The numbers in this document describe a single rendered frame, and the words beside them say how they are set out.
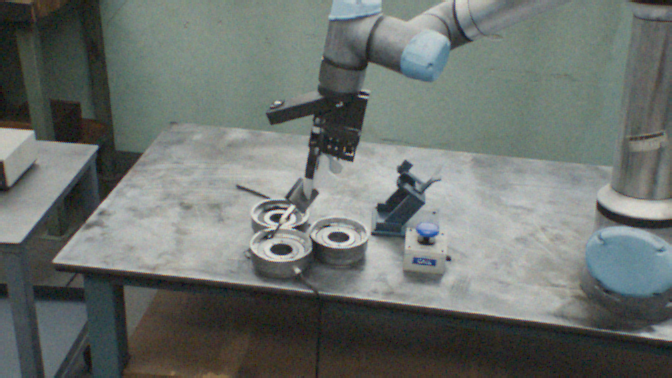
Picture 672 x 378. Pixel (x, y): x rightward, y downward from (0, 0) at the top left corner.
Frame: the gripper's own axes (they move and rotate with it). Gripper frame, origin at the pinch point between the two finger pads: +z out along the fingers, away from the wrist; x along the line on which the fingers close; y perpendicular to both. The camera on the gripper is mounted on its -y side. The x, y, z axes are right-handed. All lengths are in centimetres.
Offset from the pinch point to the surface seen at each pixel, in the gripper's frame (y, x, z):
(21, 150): -67, 29, 25
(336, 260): 8.2, -9.7, 7.3
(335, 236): 6.9, -2.8, 7.1
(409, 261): 20.4, -8.2, 4.9
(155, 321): -24.7, -0.4, 38.5
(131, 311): -53, 68, 98
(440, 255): 25.1, -8.1, 2.3
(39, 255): -94, 91, 104
